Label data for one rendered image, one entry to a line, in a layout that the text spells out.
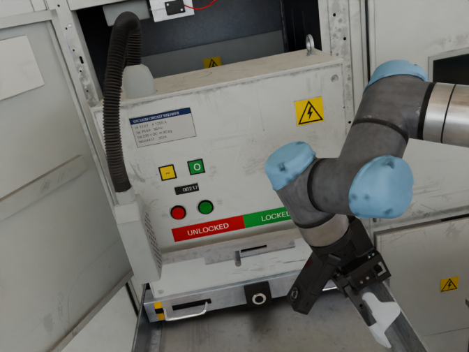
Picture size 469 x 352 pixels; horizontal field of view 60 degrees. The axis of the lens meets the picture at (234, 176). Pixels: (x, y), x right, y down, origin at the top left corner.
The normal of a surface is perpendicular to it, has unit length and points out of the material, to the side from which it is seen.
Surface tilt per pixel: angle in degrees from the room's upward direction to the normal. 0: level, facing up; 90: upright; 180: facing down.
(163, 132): 90
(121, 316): 90
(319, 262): 51
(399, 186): 78
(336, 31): 90
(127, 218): 61
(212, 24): 90
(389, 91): 36
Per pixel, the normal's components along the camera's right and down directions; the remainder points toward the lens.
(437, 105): -0.51, -0.06
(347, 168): -0.68, -0.50
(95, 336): 0.08, 0.40
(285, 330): -0.18, -0.89
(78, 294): 0.89, 0.04
